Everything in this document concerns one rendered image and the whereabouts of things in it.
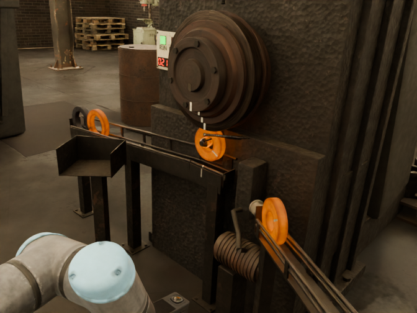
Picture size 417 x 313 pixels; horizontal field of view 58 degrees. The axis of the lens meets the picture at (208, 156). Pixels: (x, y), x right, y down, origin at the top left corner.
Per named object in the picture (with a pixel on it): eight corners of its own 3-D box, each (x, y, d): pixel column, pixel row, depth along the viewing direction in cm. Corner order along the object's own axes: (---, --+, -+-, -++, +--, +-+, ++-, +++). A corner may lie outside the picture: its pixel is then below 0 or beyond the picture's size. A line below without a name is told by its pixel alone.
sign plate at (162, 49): (159, 68, 192) (159, 30, 185) (195, 75, 176) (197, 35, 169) (156, 68, 190) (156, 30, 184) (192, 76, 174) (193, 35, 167)
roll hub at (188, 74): (229, 40, 134) (224, 117, 144) (176, 33, 151) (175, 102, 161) (219, 40, 130) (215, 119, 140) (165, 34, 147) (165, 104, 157)
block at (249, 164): (248, 205, 165) (254, 154, 156) (264, 212, 160) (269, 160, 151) (233, 214, 158) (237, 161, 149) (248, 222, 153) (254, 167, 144)
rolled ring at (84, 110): (86, 108, 227) (90, 107, 230) (70, 104, 239) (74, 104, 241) (89, 137, 233) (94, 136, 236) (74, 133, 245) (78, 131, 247)
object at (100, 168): (86, 252, 220) (76, 135, 193) (130, 258, 217) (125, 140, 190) (69, 275, 201) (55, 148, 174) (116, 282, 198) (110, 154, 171)
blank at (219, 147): (195, 140, 173) (189, 142, 170) (210, 117, 163) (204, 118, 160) (215, 166, 168) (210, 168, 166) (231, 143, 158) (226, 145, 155)
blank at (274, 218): (273, 244, 133) (264, 245, 132) (268, 200, 136) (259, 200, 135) (291, 244, 118) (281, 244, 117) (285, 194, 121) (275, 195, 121)
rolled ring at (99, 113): (102, 146, 225) (106, 145, 227) (107, 121, 215) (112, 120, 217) (84, 128, 233) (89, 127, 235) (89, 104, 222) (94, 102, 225)
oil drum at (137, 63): (148, 111, 509) (147, 42, 476) (178, 121, 472) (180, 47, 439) (110, 118, 468) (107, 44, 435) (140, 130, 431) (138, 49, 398)
